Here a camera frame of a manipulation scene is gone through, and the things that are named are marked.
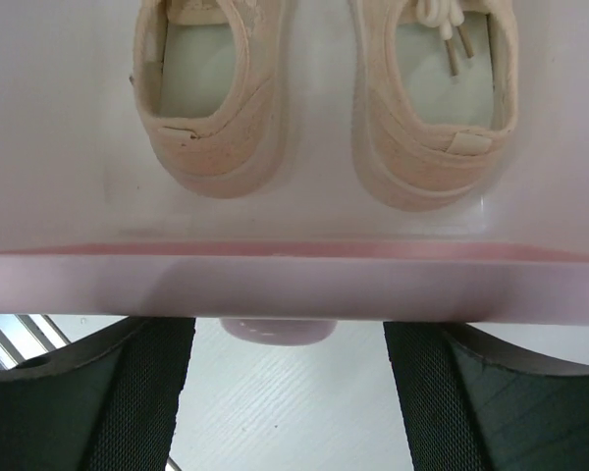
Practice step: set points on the light pink drawer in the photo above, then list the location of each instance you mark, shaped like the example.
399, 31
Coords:
91, 223

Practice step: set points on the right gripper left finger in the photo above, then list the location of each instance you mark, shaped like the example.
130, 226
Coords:
106, 402

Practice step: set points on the cream sneaker with laces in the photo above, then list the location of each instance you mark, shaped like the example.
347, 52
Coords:
208, 80

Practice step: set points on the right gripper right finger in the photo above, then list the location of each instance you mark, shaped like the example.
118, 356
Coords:
471, 401

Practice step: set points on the aluminium mounting rail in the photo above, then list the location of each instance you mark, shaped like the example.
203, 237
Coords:
24, 336

